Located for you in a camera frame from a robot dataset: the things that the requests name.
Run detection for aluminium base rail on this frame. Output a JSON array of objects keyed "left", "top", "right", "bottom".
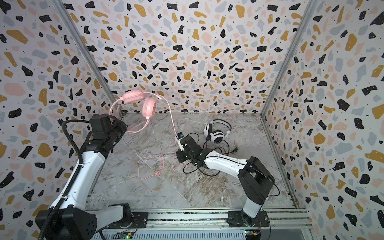
[{"left": 58, "top": 207, "right": 313, "bottom": 240}]

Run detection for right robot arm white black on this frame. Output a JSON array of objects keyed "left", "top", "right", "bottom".
[{"left": 175, "top": 133, "right": 275, "bottom": 227}]

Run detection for white black headphones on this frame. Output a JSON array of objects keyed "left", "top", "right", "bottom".
[{"left": 204, "top": 119, "right": 232, "bottom": 144}]

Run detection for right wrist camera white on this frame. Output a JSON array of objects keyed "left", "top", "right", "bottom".
[{"left": 175, "top": 132, "right": 185, "bottom": 152}]

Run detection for left green circuit board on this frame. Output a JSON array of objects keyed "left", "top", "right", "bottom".
[{"left": 115, "top": 231, "right": 135, "bottom": 240}]

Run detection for left aluminium corner post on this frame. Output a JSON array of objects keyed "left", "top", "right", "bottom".
[{"left": 52, "top": 1, "right": 116, "bottom": 104}]

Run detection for black headphone cable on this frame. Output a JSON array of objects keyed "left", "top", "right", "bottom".
[{"left": 182, "top": 131, "right": 239, "bottom": 177}]

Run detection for right circuit board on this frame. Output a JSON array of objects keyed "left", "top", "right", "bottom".
[{"left": 245, "top": 230, "right": 262, "bottom": 240}]

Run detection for aluminium corner post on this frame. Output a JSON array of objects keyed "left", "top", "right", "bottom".
[
  {"left": 260, "top": 0, "right": 319, "bottom": 119},
  {"left": 52, "top": 1, "right": 116, "bottom": 104}
]

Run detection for right aluminium corner post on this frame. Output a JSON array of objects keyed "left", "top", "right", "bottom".
[{"left": 260, "top": 0, "right": 319, "bottom": 119}]

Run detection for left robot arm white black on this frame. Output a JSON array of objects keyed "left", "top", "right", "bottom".
[{"left": 35, "top": 115, "right": 148, "bottom": 240}]

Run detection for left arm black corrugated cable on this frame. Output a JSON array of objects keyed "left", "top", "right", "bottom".
[{"left": 37, "top": 119, "right": 91, "bottom": 240}]

